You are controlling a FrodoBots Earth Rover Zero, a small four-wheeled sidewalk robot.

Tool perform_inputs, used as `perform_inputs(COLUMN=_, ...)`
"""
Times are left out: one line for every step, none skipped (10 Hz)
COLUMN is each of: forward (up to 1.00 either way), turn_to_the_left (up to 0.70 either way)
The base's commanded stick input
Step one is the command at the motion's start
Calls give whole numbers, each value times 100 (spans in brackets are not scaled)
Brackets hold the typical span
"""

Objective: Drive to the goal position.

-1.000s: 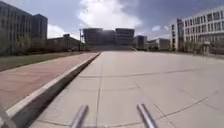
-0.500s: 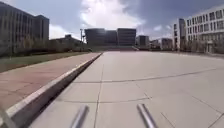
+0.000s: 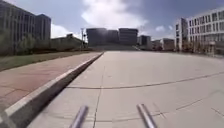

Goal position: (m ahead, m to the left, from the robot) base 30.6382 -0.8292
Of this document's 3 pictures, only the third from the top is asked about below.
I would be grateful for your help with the grey stone kerb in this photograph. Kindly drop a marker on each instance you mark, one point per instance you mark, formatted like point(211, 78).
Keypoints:
point(43, 95)

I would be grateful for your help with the group of distant buildings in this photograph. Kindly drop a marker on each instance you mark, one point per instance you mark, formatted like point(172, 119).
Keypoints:
point(156, 43)

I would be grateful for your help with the wide stone stairs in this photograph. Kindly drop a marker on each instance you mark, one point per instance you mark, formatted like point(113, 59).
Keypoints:
point(113, 47)

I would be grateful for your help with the row of trees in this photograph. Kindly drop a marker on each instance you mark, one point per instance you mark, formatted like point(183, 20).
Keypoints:
point(20, 45)

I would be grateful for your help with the tall grey building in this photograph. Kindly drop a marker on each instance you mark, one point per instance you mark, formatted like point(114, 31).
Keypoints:
point(20, 25)

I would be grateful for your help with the grass strip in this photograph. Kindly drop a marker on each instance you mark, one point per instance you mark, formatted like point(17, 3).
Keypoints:
point(23, 59)

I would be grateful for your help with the white office building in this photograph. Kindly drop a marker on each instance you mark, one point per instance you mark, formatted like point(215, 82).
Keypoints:
point(203, 30)

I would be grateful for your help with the lamp pole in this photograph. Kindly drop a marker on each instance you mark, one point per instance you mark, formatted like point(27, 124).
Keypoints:
point(82, 38)

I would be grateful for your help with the grey concrete slab plaza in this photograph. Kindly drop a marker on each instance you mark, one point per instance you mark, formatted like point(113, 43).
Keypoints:
point(140, 73)

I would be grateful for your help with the low dark building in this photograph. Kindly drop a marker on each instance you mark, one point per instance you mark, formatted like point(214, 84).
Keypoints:
point(66, 41)

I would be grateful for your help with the dark glass building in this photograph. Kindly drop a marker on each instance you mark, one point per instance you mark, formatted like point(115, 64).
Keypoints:
point(111, 36)

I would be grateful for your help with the robot's own part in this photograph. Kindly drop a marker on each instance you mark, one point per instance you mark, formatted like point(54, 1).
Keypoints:
point(79, 117)
point(146, 116)

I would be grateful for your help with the red brick path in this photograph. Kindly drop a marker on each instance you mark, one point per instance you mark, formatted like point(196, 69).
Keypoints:
point(30, 75)

